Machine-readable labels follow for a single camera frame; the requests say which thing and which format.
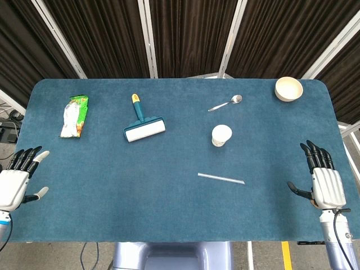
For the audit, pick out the teal lint roller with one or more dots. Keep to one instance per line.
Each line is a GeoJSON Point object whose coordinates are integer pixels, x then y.
{"type": "Point", "coordinates": [144, 125]}

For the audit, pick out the black equipment on floor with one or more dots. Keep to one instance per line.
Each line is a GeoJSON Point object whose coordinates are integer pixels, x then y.
{"type": "Point", "coordinates": [8, 132]}

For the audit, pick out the transparent straw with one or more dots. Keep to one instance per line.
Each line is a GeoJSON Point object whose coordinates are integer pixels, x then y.
{"type": "Point", "coordinates": [221, 178]}

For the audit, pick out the green white snack packet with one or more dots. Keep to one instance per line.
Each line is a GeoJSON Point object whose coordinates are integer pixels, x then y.
{"type": "Point", "coordinates": [74, 116]}

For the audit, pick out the robot torso base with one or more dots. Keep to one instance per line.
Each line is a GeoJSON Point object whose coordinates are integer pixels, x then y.
{"type": "Point", "coordinates": [173, 256]}

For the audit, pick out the cream bowl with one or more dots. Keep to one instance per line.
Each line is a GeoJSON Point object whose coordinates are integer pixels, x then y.
{"type": "Point", "coordinates": [288, 89]}

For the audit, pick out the white frame post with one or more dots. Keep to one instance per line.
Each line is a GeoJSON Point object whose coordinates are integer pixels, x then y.
{"type": "Point", "coordinates": [147, 38]}
{"type": "Point", "coordinates": [59, 38]}
{"type": "Point", "coordinates": [11, 102]}
{"type": "Point", "coordinates": [330, 46]}
{"type": "Point", "coordinates": [232, 38]}

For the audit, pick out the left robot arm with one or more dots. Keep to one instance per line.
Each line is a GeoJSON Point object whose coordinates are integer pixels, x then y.
{"type": "Point", "coordinates": [3, 223]}

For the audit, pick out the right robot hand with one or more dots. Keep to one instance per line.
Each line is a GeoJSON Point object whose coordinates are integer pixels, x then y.
{"type": "Point", "coordinates": [327, 187]}

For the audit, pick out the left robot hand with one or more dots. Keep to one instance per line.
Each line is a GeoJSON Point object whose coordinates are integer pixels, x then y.
{"type": "Point", "coordinates": [12, 185]}

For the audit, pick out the white paper cup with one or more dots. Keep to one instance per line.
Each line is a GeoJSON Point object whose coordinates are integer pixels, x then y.
{"type": "Point", "coordinates": [221, 135]}

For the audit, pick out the metal spoon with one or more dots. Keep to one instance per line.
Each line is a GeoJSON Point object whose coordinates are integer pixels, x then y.
{"type": "Point", "coordinates": [226, 103]}

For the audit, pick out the dark pleated curtain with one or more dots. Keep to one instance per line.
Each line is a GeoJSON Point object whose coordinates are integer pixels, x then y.
{"type": "Point", "coordinates": [112, 36]}

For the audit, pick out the blue table cloth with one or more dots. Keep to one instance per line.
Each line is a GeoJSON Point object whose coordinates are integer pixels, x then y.
{"type": "Point", "coordinates": [168, 168]}

